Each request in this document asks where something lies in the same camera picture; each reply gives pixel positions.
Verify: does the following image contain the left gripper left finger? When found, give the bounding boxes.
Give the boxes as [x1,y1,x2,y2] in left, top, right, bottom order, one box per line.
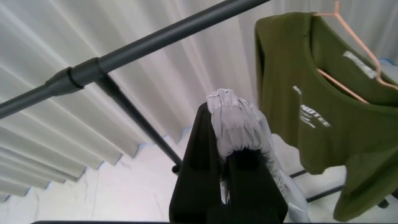
[169,102,224,222]

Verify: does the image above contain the black clothes rack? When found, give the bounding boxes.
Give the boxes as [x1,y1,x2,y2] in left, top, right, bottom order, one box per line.
[0,0,390,210]

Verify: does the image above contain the green printed shirt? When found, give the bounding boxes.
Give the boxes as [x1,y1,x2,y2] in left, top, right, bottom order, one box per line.
[254,12,398,222]

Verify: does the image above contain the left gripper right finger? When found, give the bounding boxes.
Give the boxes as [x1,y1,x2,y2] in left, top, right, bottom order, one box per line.
[223,148,289,222]

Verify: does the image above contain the pink clothes hanger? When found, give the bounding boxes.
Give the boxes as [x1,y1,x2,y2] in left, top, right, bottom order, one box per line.
[313,0,398,105]

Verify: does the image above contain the white curtain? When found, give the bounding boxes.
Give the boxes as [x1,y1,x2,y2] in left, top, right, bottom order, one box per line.
[0,0,398,203]

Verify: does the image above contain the pale grey shorts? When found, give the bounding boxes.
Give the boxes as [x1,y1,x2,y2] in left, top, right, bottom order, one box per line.
[205,88,312,222]

